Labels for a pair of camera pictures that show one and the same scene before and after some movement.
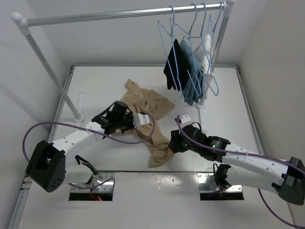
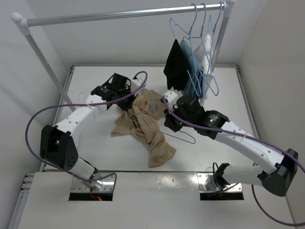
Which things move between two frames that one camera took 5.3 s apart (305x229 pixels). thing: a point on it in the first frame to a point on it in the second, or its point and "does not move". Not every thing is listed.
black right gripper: [175, 142] to [169, 121]
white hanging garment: [204, 53] does not move
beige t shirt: [140, 100] does not move
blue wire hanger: [171, 35] to [152, 96]
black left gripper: [130, 116] to [129, 104]
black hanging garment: [176, 69] does not move
